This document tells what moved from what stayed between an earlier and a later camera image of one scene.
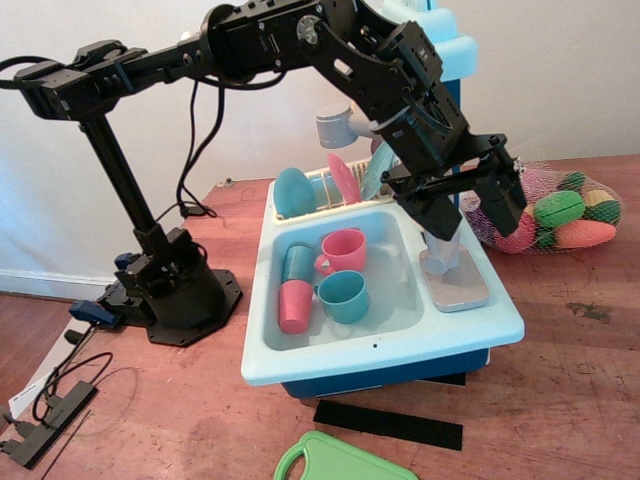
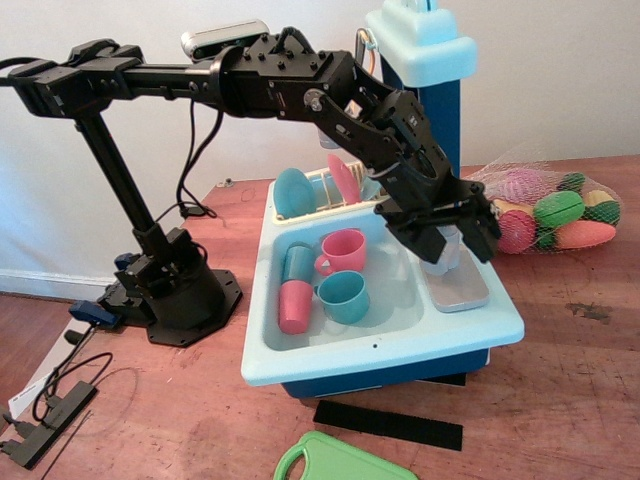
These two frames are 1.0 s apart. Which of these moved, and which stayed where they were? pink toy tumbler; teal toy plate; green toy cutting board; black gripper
Moved: black gripper
Stayed: pink toy tumbler; teal toy plate; green toy cutting board
